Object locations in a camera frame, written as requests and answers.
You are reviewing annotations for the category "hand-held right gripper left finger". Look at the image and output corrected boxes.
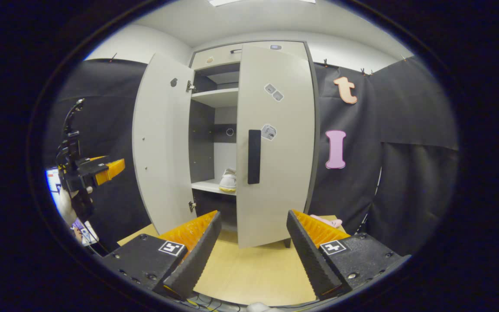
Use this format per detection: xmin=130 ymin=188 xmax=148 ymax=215
xmin=102 ymin=211 xmax=223 ymax=302

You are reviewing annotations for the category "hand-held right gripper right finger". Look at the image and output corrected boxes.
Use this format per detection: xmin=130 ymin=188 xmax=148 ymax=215
xmin=286 ymin=210 xmax=411 ymax=302

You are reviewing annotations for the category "light grey cabinet door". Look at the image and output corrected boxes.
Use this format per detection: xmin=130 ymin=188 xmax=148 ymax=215
xmin=132 ymin=53 xmax=197 ymax=235
xmin=236 ymin=43 xmax=317 ymax=249

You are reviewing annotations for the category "white canvas shoe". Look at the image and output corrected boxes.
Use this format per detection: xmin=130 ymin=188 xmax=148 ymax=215
xmin=219 ymin=168 xmax=237 ymax=193

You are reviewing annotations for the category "light grey shoe cabinet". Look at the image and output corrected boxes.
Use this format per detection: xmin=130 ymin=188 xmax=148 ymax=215
xmin=132 ymin=40 xmax=321 ymax=250

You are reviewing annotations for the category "white cabinet shelf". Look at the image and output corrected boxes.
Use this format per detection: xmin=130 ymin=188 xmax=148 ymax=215
xmin=191 ymin=88 xmax=239 ymax=108
xmin=191 ymin=179 xmax=237 ymax=196

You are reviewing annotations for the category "grey cabinet drawer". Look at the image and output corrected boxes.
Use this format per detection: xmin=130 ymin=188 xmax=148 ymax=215
xmin=191 ymin=40 xmax=308 ymax=71

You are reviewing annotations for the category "pink soft object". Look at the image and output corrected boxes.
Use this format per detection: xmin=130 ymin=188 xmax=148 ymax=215
xmin=310 ymin=214 xmax=343 ymax=228

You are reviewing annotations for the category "white printed board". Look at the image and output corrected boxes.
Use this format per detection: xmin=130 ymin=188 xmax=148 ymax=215
xmin=46 ymin=167 xmax=98 ymax=247

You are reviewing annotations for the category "black backdrop cloth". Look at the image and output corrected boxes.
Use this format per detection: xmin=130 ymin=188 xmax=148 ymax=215
xmin=45 ymin=54 xmax=459 ymax=256

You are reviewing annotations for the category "ceiling light panel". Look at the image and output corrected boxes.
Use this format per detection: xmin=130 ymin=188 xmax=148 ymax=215
xmin=208 ymin=0 xmax=317 ymax=7

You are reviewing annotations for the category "black floor cable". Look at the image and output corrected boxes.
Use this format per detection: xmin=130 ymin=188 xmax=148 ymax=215
xmin=187 ymin=292 xmax=243 ymax=312

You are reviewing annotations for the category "black door handle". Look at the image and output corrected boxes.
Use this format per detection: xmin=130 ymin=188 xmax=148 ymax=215
xmin=248 ymin=129 xmax=262 ymax=185

